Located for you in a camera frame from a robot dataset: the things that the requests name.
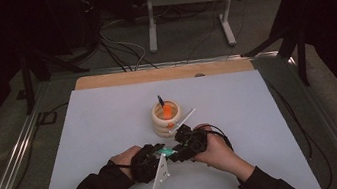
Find cream ringed pen holder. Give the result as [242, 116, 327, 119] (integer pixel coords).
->
[148, 97, 187, 141]

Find black floor bracket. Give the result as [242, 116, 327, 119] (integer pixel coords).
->
[33, 109, 60, 128]

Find black floor cable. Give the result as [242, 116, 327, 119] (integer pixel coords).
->
[98, 30, 160, 78]

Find black equipment with red light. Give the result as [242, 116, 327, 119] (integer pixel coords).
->
[73, 0, 107, 53]

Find thin black cable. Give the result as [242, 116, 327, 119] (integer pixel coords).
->
[262, 69, 336, 189]

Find green and white glue stick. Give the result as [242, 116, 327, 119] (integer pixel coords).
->
[158, 145, 178, 158]

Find white table mat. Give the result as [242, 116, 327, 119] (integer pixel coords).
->
[19, 55, 322, 189]

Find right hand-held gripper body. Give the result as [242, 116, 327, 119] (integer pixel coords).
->
[168, 105, 213, 162]

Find white floor cable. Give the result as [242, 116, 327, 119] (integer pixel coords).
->
[97, 17, 150, 76]

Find orange highlighter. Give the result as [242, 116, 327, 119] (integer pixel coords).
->
[161, 102, 175, 121]

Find person's left hand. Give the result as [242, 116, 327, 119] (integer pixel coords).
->
[108, 144, 148, 185]

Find person's right hand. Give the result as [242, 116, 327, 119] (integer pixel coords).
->
[187, 116, 258, 189]

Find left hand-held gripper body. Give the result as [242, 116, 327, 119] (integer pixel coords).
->
[127, 140, 174, 189]

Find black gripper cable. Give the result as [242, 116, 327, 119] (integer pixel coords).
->
[200, 120, 236, 157]

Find black tripod stand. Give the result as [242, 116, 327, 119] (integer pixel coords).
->
[232, 0, 314, 96]
[15, 35, 96, 117]

